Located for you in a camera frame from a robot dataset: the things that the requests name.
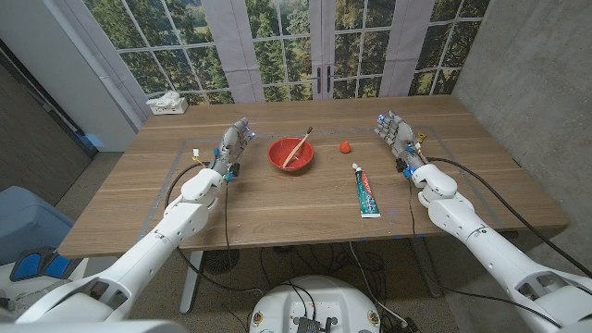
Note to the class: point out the red bowl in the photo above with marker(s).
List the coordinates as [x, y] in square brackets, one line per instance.
[279, 155]

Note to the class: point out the red toy strawberry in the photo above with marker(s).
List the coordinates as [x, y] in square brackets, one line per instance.
[345, 147]

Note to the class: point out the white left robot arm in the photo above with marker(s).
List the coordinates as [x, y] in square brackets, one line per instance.
[176, 226]

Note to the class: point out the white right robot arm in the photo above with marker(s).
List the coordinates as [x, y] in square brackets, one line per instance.
[462, 222]

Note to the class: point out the white power strip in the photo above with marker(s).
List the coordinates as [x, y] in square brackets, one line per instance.
[171, 110]

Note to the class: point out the small yellow toy car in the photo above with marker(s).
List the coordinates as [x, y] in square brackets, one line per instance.
[421, 137]

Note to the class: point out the blue bin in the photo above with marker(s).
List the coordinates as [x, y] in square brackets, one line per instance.
[28, 222]

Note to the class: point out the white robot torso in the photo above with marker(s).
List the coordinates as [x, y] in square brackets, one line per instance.
[314, 300]

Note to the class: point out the crumpled white tissue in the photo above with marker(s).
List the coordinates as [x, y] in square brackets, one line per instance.
[166, 98]

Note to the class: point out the blue foot pedal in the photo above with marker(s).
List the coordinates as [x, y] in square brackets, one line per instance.
[28, 267]

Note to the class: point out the toothpaste tube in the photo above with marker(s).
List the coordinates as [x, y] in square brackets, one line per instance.
[366, 194]

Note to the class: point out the printed window backdrop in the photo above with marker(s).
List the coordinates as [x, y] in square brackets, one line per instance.
[277, 55]

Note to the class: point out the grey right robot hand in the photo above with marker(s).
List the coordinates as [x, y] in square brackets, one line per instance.
[400, 136]

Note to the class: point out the wooden toothbrush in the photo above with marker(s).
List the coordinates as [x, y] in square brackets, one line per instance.
[298, 147]

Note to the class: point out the white table leg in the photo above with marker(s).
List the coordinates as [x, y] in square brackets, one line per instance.
[189, 282]

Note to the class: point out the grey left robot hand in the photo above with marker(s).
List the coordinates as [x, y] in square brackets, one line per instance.
[231, 145]

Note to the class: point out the round black fan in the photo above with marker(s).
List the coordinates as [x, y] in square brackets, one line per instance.
[221, 261]

